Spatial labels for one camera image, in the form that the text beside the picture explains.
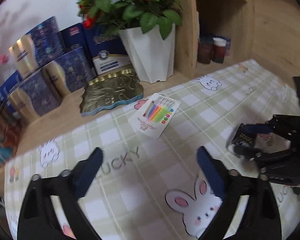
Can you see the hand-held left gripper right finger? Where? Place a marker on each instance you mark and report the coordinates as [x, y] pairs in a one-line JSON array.
[[212, 172]]

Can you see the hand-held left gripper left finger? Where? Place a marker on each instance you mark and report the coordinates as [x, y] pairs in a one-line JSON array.
[[87, 172]]

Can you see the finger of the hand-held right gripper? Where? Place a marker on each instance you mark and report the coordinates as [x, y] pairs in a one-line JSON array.
[[257, 129], [250, 153]]

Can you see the black snack packet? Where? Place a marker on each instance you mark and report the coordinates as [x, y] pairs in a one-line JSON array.
[[241, 140]]

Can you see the green checked rabbit tablecloth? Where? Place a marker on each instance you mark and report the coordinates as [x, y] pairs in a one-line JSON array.
[[165, 135]]

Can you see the wooden low cabinet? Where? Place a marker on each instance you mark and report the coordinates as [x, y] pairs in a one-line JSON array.
[[65, 115]]

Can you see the coloured pens card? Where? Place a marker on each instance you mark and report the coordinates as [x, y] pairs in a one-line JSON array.
[[155, 115]]

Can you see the small blue box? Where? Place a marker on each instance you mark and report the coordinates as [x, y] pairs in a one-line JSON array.
[[228, 47]]

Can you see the red cup white lid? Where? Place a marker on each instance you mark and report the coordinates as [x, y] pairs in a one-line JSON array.
[[218, 50]]

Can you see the gold and blue gift box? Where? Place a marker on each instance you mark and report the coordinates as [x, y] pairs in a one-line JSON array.
[[70, 70], [32, 97], [37, 47]]

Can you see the brown plastic cup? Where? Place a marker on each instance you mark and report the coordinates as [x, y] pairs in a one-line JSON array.
[[205, 51]]

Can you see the blue and white box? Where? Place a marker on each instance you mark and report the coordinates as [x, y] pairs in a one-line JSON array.
[[107, 57]]

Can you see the blue flat carton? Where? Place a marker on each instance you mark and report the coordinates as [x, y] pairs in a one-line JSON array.
[[7, 87]]

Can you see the wooden shelf unit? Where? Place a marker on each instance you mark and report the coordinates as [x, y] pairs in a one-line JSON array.
[[185, 30]]

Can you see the white faceted flower pot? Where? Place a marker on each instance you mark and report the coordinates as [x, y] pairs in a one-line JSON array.
[[150, 55]]

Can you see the dark blue box red label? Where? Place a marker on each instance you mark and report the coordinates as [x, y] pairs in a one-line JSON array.
[[71, 38]]

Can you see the red rose plant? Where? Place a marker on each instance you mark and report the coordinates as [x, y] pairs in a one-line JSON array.
[[130, 5]]

